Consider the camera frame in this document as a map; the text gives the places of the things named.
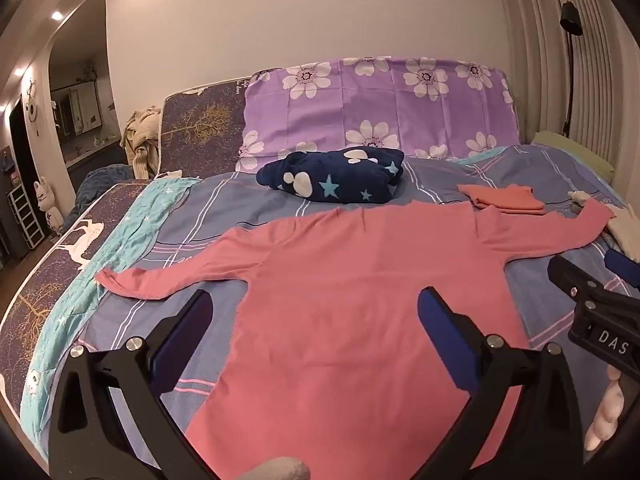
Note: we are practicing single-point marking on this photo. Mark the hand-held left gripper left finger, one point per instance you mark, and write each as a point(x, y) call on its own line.
point(182, 331)

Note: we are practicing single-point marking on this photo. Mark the white cat figurine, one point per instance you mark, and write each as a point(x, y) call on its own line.
point(47, 200)

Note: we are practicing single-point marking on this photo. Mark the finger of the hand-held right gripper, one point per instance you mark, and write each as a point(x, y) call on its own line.
point(572, 276)
point(624, 266)

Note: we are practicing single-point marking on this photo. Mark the beige folded garment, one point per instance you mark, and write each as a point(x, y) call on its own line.
point(627, 227)

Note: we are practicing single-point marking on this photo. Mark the black floor lamp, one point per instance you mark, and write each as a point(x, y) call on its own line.
point(570, 20)

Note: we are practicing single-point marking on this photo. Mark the orange folded garment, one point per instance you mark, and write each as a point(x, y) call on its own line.
point(500, 197)

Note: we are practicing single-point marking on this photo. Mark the white wall decoration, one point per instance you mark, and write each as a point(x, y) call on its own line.
point(32, 110)

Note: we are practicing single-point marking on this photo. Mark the navy star print blanket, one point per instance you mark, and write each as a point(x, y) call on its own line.
point(325, 180)

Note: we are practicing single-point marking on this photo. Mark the blue knitted blanket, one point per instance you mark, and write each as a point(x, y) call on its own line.
point(100, 180)

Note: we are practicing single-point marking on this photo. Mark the purple floral pillow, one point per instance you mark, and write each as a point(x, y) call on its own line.
point(390, 105)

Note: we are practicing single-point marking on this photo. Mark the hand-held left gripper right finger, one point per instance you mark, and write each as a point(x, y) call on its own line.
point(445, 340)

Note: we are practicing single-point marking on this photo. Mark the green pillow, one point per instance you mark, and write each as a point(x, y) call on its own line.
point(565, 147)

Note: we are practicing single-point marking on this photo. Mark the dark framed window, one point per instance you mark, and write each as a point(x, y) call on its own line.
point(75, 110)

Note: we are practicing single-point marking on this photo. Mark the blue striped quilt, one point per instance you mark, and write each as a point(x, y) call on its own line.
point(225, 200)

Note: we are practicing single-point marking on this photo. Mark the beige clothes pile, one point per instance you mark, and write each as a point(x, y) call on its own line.
point(140, 145)

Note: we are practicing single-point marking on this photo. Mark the white pleated curtain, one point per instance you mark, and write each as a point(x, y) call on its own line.
point(545, 60)

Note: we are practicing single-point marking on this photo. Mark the pink long-sleeve shirt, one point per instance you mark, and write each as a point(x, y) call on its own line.
point(350, 300)

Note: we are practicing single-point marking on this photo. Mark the small white cloth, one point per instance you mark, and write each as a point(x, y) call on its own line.
point(580, 198)

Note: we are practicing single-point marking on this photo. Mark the person's right hand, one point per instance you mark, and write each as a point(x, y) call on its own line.
point(609, 410)

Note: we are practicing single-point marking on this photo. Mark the tree print mattress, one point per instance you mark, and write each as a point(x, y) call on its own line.
point(55, 270)

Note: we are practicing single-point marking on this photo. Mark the person's left hand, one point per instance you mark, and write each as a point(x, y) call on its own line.
point(280, 469)

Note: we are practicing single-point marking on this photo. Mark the white rack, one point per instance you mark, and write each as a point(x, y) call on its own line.
point(25, 215)

